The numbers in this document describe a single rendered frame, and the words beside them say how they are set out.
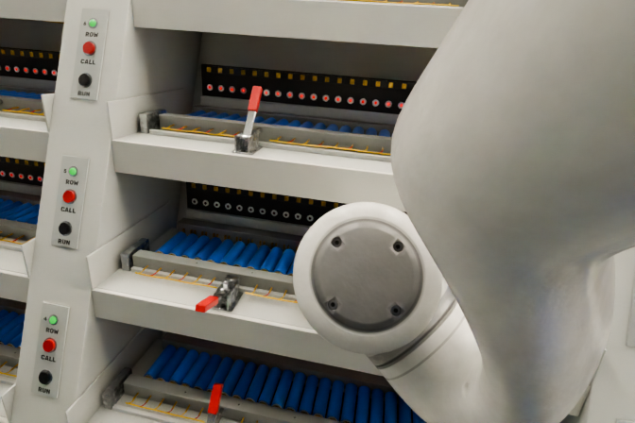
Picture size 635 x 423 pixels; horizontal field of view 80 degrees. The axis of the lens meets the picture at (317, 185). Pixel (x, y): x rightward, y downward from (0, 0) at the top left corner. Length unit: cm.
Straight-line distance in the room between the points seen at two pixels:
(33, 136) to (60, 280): 20
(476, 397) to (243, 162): 36
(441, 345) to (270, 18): 42
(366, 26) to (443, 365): 38
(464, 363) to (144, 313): 42
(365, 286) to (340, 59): 53
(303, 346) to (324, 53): 47
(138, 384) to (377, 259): 52
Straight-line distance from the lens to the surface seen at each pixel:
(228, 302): 51
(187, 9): 57
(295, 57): 71
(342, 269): 21
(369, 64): 69
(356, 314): 21
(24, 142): 67
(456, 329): 26
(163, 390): 66
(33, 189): 88
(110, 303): 59
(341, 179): 46
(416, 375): 26
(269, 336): 50
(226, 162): 49
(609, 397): 55
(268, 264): 56
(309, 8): 51
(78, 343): 63
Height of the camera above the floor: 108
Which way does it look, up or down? level
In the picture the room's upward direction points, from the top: 7 degrees clockwise
